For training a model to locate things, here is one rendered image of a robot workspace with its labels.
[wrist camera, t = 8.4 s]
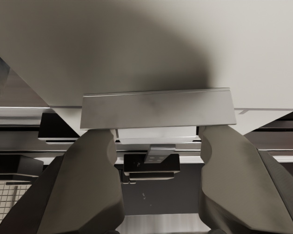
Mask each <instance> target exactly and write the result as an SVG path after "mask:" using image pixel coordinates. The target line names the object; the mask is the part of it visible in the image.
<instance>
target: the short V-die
mask: <svg viewBox="0 0 293 234"><path fill-rule="evenodd" d="M79 137H80V136H79V135H78V134H77V133H76V132H75V131H74V130H73V129H72V128H71V127H70V126H69V125H68V124H67V123H66V122H65V121H64V120H63V119H62V118H61V117H60V116H59V115H58V114H57V113H42V117H41V122H40V129H39V133H38V139H39V140H46V143H47V144H73V143H74V142H75V141H76V140H77V139H78V138H79ZM115 144H122V143H121V142H120V140H116V141H115ZM156 144H201V140H193V141H192V142H186V143H156Z"/></svg>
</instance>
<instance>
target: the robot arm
mask: <svg viewBox="0 0 293 234"><path fill-rule="evenodd" d="M196 135H197V136H199V138H200V139H201V149H200V158H201V159H202V161H203V162H204V164H205V165H204V166H203V167H202V170H201V177H200V187H199V195H198V214H199V218H200V219H201V221H202V222H203V223H204V224H206V225H207V226H208V227H209V228H210V229H211V230H209V231H208V233H207V234H293V175H292V174H291V173H290V172H289V171H288V170H287V169H286V168H284V167H283V166H282V165H281V164H280V163H279V162H278V161H277V160H276V159H275V158H274V157H273V156H271V155H270V154H269V153H268V152H267V151H266V150H258V149H257V148H256V147H255V146H254V145H253V144H252V143H251V142H250V141H249V140H248V139H246V138H245V137H244V136H243V135H242V134H240V133H239V132H238V131H236V130H235V129H233V128H232V127H230V126H228V125H219V126H196ZM117 138H119V133H118V129H112V130H88V131H87V132H85V133H84V134H83V135H82V136H80V137H79V138H78V139H77V140H76V141H75V142H74V143H73V144H72V145H71V146H70V147H69V148H68V150H67V151H66V152H65V153H64V155H62V156H56V157H55V158H54V159H53V160H52V162H51V163H50V164H49V165H48V166H47V168H46V169H45V170H44V171H43V172H42V173H41V175H40V176H39V177H38V178H37V179H36V180H35V182H34V183H33V184H32V185H31V186H30V187H29V189H28V190H27V191H26V192H25V193H24V195H23V196H22V197H21V198H20V199H19V200H18V201H17V202H16V204H15V205H14V206H13V207H12V208H11V210H10V211H9V212H8V213H7V215H6V216H5V218H4V219H3V220H2V222H1V223H0V234H120V233H119V232H118V231H116V230H115V229H116V228H117V227H118V226H119V225H120V224H121V223H122V222H123V220H124V218H125V210H124V201H123V194H122V188H121V183H120V175H119V171H118V170H117V169H116V168H115V167H114V164H115V163H116V161H117V153H116V147H115V141H116V139H117Z"/></svg>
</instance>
